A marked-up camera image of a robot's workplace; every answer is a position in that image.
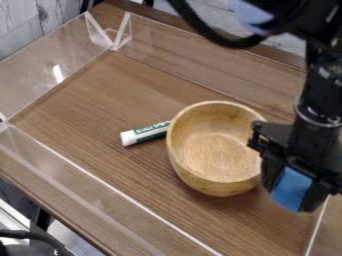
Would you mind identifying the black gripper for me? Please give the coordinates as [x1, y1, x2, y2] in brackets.
[247, 100, 342, 212]

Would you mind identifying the blue foam block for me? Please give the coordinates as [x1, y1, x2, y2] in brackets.
[271, 166, 312, 212]

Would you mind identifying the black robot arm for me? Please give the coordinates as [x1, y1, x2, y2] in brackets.
[167, 0, 342, 212]

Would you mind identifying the brown wooden bowl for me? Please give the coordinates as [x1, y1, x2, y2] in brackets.
[165, 100, 265, 197]

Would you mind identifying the white green tube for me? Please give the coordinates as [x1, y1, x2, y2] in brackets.
[120, 121, 171, 147]

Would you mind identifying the clear acrylic corner bracket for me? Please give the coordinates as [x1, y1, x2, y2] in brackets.
[84, 12, 132, 51]

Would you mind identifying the black cable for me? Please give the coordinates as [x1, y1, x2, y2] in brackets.
[0, 228, 68, 256]

